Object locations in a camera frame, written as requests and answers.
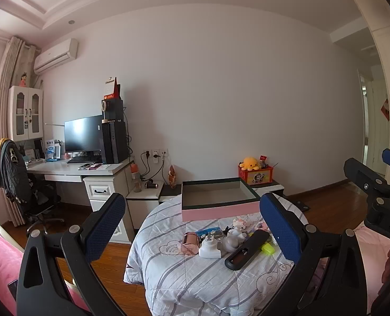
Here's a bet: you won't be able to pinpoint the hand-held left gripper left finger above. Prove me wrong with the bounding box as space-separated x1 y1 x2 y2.
16 192 127 316

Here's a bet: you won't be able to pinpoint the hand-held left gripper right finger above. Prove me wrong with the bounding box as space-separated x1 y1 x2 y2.
260 192 368 316

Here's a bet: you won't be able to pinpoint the black remote control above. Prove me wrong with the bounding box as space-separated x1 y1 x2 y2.
225 230 270 270

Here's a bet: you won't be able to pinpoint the pink box with green rim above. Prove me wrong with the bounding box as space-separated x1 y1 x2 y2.
181 178 261 222

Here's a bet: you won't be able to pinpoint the blue and gold box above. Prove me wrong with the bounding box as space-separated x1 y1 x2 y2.
197 227 222 238

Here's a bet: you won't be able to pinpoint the white plug adapter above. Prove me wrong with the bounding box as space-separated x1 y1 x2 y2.
198 232 222 259

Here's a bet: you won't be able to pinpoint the rose gold cylinder cup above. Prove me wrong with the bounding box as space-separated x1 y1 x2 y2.
181 232 200 255

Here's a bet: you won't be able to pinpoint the white door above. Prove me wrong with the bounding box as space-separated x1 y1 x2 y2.
369 62 390 176

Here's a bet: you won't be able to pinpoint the black floor scale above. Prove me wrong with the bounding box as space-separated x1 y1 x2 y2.
287 199 311 212

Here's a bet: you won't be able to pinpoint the white desk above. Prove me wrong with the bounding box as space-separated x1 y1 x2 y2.
26 156 134 244

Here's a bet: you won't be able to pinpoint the pink quilt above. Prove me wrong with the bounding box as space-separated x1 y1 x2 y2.
314 220 390 316

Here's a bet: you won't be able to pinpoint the white nightstand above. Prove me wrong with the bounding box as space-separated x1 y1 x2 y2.
126 181 164 231

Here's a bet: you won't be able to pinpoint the black and white low cabinet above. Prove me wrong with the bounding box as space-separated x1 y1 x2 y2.
159 179 285 205

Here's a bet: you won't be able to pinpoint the bottle with orange cap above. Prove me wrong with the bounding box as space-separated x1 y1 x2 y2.
130 163 142 193

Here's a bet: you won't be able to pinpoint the red storage box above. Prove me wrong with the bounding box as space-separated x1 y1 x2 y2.
238 164 274 185

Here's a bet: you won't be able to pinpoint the black office chair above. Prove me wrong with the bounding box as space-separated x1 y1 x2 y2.
0 138 64 235

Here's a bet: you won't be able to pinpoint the yellow octopus plush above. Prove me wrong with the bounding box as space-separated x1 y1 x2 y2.
239 157 261 171

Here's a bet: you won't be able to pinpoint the black computer tower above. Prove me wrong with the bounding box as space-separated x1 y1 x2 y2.
102 121 130 164

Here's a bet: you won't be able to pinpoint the blue and white box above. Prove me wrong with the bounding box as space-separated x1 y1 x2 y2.
45 140 61 162

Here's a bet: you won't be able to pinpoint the black monitor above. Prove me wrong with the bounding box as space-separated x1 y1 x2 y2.
64 115 104 159

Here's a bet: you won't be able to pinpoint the striped white blanket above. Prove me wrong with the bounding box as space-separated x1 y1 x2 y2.
124 201 314 316

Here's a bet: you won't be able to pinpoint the pink bedding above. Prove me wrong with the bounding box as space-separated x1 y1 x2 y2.
0 215 90 316

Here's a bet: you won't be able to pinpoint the dark jacket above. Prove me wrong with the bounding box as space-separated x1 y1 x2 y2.
0 138 34 205

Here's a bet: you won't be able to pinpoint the black box on tower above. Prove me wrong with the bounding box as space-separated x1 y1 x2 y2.
102 98 125 122

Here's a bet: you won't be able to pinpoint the red desk calendar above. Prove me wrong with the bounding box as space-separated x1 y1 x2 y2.
103 77 121 101

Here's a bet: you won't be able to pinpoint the white glass door cabinet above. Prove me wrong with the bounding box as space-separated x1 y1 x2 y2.
8 86 45 142

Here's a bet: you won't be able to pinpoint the white air conditioner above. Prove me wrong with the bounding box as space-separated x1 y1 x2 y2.
33 38 79 75

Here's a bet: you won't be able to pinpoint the black power cable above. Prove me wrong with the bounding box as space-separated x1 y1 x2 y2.
138 151 151 182

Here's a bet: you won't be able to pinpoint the white wall outlets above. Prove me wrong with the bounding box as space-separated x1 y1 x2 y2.
142 149 168 164

